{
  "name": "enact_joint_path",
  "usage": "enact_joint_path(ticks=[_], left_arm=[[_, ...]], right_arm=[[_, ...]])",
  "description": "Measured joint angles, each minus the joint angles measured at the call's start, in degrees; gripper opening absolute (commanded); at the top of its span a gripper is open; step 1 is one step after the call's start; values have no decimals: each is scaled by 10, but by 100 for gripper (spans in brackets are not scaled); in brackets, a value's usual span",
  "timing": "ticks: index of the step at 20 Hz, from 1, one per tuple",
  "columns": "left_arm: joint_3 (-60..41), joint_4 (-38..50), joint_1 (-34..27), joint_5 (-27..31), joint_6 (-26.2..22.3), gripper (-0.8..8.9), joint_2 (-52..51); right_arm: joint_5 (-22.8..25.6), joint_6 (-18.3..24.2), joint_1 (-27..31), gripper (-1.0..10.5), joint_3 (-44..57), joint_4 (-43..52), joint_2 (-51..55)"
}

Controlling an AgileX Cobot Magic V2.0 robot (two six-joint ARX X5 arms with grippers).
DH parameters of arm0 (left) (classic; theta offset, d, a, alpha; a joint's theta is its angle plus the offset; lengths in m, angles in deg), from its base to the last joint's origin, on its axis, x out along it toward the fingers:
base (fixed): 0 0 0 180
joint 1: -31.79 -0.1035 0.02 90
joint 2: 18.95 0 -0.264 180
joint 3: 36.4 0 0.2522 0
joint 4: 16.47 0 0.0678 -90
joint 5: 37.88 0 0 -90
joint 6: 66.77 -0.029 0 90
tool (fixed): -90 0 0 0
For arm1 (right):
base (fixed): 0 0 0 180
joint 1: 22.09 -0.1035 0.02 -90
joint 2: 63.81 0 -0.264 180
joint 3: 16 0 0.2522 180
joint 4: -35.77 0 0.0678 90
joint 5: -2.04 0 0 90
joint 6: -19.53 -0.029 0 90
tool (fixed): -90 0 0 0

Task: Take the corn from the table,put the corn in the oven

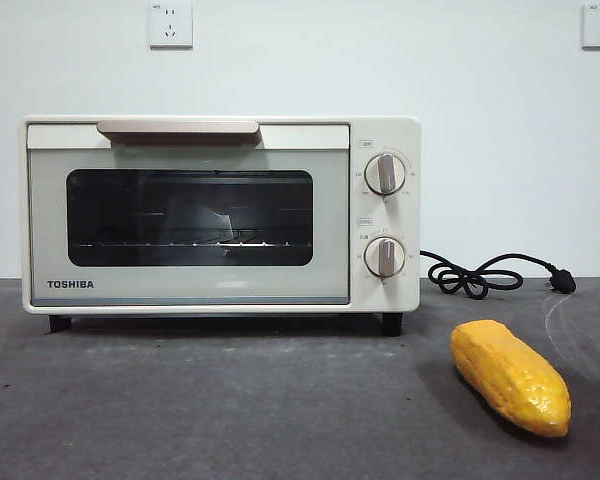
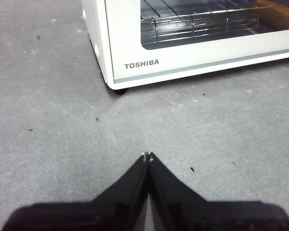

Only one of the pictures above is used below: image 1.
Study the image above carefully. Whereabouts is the cream oven dial knob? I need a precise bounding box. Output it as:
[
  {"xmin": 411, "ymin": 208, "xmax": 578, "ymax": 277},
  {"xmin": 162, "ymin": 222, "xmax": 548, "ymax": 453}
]
[
  {"xmin": 363, "ymin": 153, "xmax": 407, "ymax": 197},
  {"xmin": 363, "ymin": 236, "xmax": 406, "ymax": 279}
]

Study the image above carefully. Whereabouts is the metal wire oven rack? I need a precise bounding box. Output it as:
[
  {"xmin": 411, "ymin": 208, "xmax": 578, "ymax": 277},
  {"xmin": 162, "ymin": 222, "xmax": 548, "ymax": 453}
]
[{"xmin": 79, "ymin": 239, "xmax": 314, "ymax": 250}]

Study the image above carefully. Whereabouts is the yellow corn cob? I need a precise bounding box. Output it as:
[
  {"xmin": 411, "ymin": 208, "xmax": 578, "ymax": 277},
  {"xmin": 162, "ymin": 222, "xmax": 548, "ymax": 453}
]
[{"xmin": 449, "ymin": 319, "xmax": 573, "ymax": 439}]

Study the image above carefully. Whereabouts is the glass oven door with handle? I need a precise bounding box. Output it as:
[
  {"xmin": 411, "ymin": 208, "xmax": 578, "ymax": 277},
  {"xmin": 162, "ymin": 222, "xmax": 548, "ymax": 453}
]
[{"xmin": 26, "ymin": 119, "xmax": 352, "ymax": 306}]

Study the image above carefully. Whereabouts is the black power cord with plug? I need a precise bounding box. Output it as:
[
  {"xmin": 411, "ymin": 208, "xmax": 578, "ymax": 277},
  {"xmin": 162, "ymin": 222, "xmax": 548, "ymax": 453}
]
[{"xmin": 419, "ymin": 249, "xmax": 579, "ymax": 296}]

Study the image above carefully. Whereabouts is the cream Toshiba toaster oven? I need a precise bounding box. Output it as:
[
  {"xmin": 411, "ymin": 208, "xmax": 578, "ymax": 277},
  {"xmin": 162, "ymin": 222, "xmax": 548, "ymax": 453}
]
[{"xmin": 19, "ymin": 115, "xmax": 423, "ymax": 337}]

